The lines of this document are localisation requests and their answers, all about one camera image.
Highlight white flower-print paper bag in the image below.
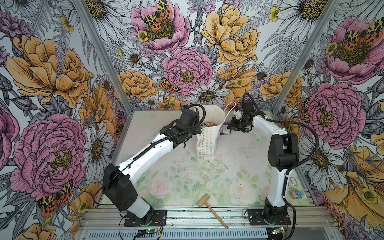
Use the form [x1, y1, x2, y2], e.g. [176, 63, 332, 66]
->
[196, 102, 236, 158]

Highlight purple candy bag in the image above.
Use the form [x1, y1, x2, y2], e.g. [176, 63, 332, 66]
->
[220, 122, 232, 135]

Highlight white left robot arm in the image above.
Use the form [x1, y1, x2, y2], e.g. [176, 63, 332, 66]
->
[101, 104, 206, 225]

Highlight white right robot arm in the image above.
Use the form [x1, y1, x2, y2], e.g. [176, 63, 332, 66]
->
[228, 103, 299, 225]

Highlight wooden mallet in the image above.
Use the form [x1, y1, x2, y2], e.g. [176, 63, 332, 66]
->
[197, 194, 229, 230]

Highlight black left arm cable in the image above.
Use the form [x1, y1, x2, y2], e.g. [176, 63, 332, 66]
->
[92, 103, 207, 206]

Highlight metal wire tongs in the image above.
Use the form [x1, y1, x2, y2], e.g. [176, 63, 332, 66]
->
[289, 177, 299, 187]

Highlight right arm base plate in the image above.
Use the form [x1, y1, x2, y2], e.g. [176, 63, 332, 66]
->
[244, 209, 292, 226]

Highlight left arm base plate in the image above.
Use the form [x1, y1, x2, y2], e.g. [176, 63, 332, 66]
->
[124, 210, 168, 227]

